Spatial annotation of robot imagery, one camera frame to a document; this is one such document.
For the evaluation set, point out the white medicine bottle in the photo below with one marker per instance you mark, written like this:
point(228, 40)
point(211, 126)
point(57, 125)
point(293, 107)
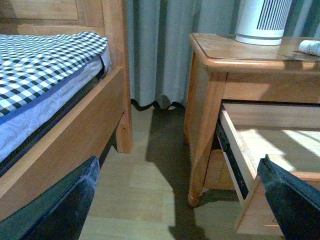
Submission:
point(311, 47)

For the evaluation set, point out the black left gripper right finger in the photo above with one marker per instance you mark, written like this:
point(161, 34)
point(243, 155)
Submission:
point(294, 203)

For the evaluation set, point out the grey pleated curtain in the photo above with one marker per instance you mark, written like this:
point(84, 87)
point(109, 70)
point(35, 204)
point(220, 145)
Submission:
point(159, 46)

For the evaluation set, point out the wooden bed frame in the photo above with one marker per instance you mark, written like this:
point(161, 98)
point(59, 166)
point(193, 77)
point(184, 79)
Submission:
point(86, 129)

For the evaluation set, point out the checkered bed sheet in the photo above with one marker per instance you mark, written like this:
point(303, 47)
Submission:
point(30, 65)

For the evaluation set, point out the grey quilted mattress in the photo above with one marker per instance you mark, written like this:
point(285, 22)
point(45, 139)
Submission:
point(16, 126)

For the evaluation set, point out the wooden drawer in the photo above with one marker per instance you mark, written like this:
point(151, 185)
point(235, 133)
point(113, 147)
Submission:
point(217, 174)
point(289, 134)

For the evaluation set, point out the white cylindrical air purifier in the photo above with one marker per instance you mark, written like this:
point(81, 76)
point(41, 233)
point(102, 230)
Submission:
point(262, 22)

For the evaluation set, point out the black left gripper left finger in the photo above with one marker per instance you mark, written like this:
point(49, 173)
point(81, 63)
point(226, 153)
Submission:
point(60, 212)

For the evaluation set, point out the wooden nightstand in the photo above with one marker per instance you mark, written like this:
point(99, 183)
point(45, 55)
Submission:
point(225, 69)

